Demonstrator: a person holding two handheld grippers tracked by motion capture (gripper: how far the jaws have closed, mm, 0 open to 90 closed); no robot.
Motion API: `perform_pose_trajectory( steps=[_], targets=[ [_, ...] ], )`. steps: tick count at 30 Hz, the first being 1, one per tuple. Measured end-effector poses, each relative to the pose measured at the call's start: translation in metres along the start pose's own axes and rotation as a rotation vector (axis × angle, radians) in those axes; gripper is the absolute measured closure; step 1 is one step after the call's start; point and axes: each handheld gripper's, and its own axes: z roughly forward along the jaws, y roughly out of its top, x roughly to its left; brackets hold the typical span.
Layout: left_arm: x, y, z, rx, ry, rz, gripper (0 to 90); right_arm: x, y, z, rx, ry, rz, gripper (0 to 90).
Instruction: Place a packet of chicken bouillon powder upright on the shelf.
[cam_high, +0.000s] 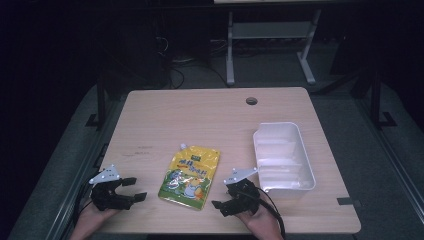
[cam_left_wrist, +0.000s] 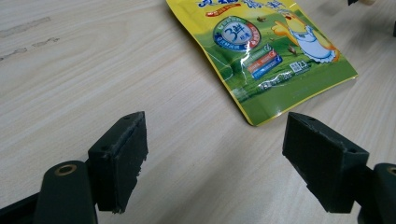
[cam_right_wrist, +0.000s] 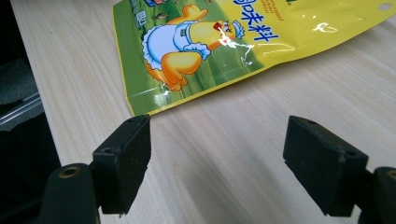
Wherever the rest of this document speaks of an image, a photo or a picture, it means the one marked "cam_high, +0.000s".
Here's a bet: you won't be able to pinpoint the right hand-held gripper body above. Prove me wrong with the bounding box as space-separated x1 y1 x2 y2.
222 166 262 217

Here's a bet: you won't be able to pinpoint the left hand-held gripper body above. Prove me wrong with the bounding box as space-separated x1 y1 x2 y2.
88 164 135 212

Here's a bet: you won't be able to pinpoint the person's left hand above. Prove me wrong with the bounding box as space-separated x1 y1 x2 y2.
73 199 118 234

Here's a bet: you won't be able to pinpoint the person's right hand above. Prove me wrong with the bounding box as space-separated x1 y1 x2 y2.
234 194 285 240

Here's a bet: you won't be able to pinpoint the yellow spout pouch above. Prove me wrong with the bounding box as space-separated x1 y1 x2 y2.
157 143 222 212

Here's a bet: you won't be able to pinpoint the white plastic bin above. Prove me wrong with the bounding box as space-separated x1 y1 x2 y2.
252 121 317 201

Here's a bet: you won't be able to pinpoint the black metal stand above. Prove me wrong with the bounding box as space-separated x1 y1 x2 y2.
368 66 398 129
84 74 111 132

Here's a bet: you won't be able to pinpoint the black tape strip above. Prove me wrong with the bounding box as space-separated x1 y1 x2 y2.
336 197 362 206

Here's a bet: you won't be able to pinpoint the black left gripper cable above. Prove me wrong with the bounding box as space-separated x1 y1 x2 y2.
71 178 96 226

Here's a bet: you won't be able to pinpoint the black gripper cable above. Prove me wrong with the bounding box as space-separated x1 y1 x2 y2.
248 186 287 240
71 178 96 226

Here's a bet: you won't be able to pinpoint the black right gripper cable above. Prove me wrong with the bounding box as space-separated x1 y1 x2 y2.
248 186 287 240

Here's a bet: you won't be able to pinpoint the black floor cables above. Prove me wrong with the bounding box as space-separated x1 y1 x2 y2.
154 34 231 90

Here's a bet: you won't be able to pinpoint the white metal desk frame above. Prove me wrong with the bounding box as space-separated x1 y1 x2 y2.
225 9 322 87

